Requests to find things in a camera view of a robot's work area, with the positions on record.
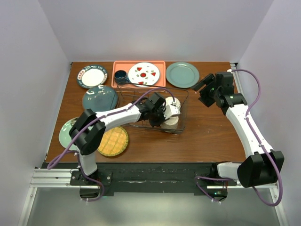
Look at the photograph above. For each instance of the white watermelon pattern plate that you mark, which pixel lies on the white watermelon pattern plate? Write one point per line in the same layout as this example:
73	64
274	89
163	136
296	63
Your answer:
143	74

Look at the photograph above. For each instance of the dark blue mug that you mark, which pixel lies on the dark blue mug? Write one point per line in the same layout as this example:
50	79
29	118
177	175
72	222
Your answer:
120	77

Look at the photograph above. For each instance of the aluminium frame rail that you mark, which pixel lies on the aluminium frame rail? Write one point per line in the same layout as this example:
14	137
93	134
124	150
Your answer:
207	137

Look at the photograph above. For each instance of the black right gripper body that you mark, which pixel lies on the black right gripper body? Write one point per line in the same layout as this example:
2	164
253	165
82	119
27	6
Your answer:
207	93

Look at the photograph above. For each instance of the dark teal speckled plate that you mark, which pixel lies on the dark teal speckled plate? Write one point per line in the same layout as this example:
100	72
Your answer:
100	98

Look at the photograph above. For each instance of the mint green flower plate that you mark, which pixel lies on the mint green flower plate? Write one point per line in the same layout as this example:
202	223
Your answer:
64	137

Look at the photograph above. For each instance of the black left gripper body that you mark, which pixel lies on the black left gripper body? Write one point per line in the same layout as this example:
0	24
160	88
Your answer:
157	117

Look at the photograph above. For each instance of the yellow woven round coaster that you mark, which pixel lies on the yellow woven round coaster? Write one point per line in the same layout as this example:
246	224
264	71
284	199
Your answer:
114	142

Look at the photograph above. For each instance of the grey green round plate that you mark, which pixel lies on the grey green round plate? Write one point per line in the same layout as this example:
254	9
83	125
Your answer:
182	75

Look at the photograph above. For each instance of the white bowl blue striped outside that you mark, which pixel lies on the white bowl blue striped outside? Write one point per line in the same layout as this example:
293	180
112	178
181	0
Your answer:
173	101

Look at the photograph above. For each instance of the cream white mug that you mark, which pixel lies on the cream white mug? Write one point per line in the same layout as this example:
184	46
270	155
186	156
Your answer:
171	123

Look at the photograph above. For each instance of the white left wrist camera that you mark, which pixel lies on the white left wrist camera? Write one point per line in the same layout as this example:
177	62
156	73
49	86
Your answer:
171	111

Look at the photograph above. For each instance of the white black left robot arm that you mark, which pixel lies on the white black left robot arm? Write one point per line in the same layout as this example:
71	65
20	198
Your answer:
87	132

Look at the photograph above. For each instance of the salmon pink plastic tray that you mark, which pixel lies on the salmon pink plastic tray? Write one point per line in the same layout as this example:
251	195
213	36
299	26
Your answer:
126	65

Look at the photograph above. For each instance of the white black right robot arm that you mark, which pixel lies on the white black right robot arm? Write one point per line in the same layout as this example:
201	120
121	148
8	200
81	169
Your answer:
262	165

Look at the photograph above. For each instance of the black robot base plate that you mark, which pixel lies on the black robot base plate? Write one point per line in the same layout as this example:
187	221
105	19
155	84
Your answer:
150	178

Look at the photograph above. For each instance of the white plate dark patterned rim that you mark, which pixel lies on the white plate dark patterned rim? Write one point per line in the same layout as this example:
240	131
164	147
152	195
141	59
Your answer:
91	76

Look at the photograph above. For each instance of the black wire dish rack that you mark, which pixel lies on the black wire dish rack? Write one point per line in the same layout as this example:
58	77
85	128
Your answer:
151	99

